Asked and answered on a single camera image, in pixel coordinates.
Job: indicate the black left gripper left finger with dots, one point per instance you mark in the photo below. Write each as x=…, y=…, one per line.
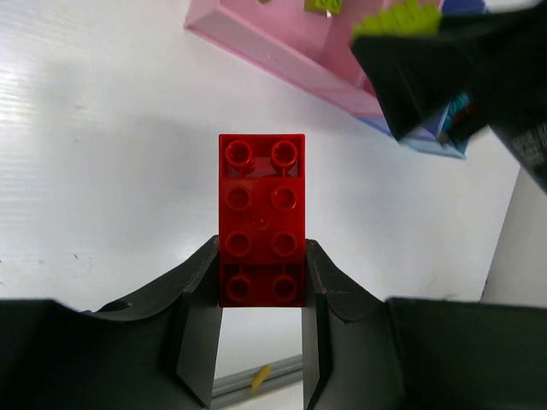
x=154, y=348

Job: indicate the red flower lego figure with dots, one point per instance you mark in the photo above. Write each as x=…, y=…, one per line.
x=262, y=244

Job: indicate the purple container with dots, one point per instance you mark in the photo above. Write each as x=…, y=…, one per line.
x=420, y=137

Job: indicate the front aluminium rail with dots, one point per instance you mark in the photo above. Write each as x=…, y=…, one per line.
x=255, y=382

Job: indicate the teal lego piece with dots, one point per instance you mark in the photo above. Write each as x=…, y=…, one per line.
x=454, y=107

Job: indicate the lime green base brick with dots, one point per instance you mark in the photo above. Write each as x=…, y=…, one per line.
x=402, y=19

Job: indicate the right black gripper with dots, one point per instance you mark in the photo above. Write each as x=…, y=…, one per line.
x=414, y=77

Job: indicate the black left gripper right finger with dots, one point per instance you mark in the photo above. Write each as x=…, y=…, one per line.
x=405, y=353

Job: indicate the large pink container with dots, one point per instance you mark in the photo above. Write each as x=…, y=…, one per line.
x=308, y=50

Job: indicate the green lego brick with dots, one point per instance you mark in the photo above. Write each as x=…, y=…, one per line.
x=323, y=6

